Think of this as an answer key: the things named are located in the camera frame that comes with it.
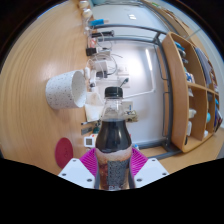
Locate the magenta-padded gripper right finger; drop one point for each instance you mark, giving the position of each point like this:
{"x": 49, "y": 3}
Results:
{"x": 150, "y": 170}

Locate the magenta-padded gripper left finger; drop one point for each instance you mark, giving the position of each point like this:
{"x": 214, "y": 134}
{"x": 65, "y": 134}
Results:
{"x": 77, "y": 171}

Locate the dark drink bottle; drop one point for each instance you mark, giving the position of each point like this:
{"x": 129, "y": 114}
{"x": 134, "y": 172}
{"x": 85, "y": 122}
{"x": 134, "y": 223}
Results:
{"x": 113, "y": 136}

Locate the flat round red coaster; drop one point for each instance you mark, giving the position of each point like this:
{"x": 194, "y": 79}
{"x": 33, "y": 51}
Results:
{"x": 63, "y": 152}

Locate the small white display device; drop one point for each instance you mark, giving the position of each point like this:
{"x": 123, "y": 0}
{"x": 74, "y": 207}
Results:
{"x": 89, "y": 141}

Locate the wooden shelf unit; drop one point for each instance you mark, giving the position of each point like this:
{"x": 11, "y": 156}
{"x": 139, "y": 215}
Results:
{"x": 180, "y": 100}

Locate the white speckled cup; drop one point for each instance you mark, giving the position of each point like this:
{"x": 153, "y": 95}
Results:
{"x": 63, "y": 90}

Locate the black power adapter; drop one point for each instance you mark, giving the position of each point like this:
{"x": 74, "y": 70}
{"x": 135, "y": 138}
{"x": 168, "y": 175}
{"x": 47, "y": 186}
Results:
{"x": 90, "y": 51}

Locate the black cylindrical tool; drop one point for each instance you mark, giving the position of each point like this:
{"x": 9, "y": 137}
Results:
{"x": 103, "y": 34}

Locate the blue cylindrical tool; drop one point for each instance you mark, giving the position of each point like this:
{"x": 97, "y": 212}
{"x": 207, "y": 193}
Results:
{"x": 98, "y": 22}

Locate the white round roll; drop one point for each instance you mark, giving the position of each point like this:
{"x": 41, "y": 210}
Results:
{"x": 84, "y": 3}
{"x": 87, "y": 13}

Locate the dark metal desk frame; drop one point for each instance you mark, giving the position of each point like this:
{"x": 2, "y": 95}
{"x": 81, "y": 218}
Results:
{"x": 170, "y": 100}

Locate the white wall socket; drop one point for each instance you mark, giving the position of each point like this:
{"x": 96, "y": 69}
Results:
{"x": 122, "y": 70}

